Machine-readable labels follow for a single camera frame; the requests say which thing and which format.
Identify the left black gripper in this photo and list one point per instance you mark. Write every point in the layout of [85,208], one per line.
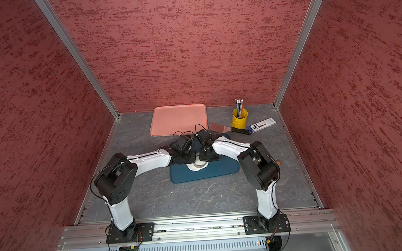
[193,157]

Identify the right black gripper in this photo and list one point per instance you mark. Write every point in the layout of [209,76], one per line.
[202,157]

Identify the white dough piece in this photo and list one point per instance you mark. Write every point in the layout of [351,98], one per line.
[193,168]

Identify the teal tray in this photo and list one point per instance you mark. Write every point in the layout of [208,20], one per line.
[225,166]

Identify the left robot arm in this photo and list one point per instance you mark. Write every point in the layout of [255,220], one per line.
[115,182]

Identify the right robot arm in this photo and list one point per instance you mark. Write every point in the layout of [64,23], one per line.
[260,168]

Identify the pink tray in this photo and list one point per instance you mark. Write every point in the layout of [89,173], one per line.
[167,120]

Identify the yellow cup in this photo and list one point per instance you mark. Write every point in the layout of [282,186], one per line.
[239,123]

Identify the white blue pencil box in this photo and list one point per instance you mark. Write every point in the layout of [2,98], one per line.
[261,125]

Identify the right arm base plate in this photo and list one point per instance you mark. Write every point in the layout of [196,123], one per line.
[260,225]

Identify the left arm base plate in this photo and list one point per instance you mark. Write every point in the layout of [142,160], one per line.
[137,232]

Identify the aluminium front rail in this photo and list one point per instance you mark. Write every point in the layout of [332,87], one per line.
[197,228]

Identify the left corner aluminium post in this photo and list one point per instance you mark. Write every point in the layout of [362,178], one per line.
[63,34]

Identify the corner aluminium post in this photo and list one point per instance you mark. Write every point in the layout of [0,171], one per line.
[63,34]
[302,38]

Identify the right corner aluminium post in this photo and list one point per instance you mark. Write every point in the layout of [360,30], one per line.
[302,38]

